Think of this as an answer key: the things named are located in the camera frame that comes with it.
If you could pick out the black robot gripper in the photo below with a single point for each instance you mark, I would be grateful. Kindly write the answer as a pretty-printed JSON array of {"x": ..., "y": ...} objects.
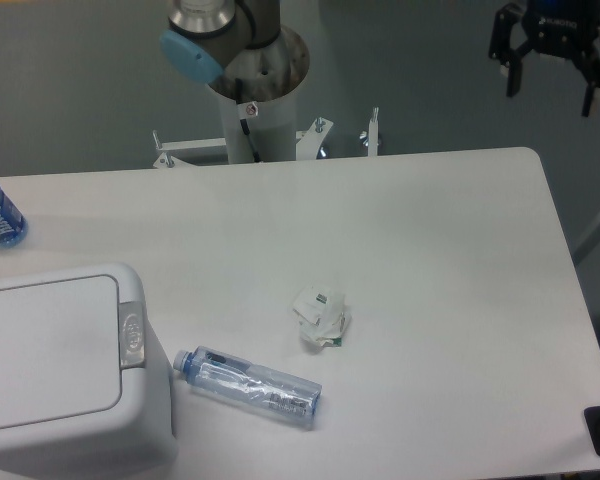
[{"x": 561, "y": 29}]

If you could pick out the clear empty plastic bottle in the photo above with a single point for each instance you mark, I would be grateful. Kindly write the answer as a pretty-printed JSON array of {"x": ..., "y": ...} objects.
[{"x": 255, "y": 386}]

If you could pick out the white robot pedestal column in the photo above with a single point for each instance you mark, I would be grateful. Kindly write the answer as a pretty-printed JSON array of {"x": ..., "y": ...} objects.
[{"x": 264, "y": 82}]

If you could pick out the white trash can body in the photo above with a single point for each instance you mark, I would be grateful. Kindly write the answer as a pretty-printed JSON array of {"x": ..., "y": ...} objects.
[{"x": 133, "y": 435}]

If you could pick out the grey lid push button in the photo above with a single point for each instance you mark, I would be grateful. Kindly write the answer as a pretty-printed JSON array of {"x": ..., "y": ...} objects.
[{"x": 131, "y": 336}]

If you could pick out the white trash can lid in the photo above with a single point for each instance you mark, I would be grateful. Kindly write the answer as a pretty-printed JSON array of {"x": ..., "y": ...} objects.
[{"x": 59, "y": 353}]

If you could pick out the crumpled white paper wrapper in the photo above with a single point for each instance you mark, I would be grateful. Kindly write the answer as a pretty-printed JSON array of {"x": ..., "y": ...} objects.
[{"x": 322, "y": 315}]

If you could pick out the white pedestal base frame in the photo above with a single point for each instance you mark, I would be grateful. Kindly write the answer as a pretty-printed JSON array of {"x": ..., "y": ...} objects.
[{"x": 246, "y": 142}]

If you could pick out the silver robot arm blue cap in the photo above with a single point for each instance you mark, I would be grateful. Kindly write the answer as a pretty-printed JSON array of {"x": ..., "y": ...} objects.
[{"x": 204, "y": 37}]

